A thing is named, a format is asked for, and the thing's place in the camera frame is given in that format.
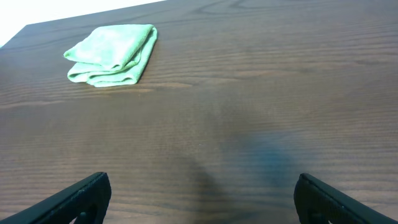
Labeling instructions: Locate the green microfiber cloth with tag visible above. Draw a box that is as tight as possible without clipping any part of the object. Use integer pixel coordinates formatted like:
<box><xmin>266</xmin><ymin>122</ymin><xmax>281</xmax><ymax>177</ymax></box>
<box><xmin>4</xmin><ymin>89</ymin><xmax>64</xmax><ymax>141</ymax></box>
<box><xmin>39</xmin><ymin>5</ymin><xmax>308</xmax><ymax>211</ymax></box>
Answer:
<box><xmin>63</xmin><ymin>24</ymin><xmax>157</xmax><ymax>88</ymax></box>

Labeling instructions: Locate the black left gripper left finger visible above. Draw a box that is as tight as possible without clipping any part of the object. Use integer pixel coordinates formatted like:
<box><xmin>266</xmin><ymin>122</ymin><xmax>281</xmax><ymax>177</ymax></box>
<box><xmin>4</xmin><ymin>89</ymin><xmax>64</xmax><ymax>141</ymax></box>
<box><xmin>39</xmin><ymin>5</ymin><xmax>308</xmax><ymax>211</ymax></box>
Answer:
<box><xmin>1</xmin><ymin>172</ymin><xmax>111</xmax><ymax>224</ymax></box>

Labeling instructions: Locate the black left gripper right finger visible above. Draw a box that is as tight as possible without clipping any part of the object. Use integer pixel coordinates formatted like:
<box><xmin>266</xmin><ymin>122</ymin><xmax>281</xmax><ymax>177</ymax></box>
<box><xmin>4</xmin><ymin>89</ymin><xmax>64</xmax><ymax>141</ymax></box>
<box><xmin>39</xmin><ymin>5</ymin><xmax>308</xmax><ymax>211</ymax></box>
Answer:
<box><xmin>294</xmin><ymin>173</ymin><xmax>397</xmax><ymax>224</ymax></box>

